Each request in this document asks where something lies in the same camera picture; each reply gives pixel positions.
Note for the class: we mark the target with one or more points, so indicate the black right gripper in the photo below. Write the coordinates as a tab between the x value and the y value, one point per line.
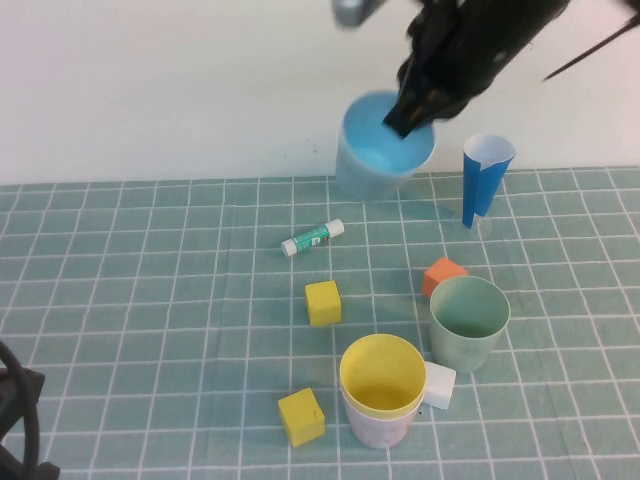
465	45

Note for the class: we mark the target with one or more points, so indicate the blue plastic cup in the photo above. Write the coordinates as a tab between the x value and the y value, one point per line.
370	170

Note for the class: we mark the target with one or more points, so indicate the green plastic cup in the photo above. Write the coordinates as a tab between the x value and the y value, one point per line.
465	345

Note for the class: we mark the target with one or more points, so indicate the yellow plastic cup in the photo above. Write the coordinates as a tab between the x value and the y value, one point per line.
382	390

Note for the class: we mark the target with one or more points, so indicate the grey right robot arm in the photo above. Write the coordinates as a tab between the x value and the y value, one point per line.
350	10

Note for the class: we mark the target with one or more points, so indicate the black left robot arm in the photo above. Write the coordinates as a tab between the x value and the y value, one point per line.
7	400

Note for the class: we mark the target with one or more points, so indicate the blue paper cone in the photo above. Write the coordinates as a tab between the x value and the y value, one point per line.
482	175

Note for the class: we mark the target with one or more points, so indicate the orange foam cube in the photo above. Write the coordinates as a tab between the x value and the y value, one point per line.
442	272

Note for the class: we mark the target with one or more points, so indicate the green and white glue stick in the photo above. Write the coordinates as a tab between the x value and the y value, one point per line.
312	238

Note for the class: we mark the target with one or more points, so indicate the plain yellow foam cube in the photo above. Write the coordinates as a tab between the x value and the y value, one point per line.
322	305

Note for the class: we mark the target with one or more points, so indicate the white foam cube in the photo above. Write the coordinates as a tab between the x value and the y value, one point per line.
442	387

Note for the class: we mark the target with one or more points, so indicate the pink plastic cup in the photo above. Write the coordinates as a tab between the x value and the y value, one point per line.
380	432

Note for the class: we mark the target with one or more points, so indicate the yellow foam cube with notch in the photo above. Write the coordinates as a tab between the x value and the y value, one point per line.
300	417

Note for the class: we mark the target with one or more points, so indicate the green checked tablecloth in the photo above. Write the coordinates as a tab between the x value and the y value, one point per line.
100	325

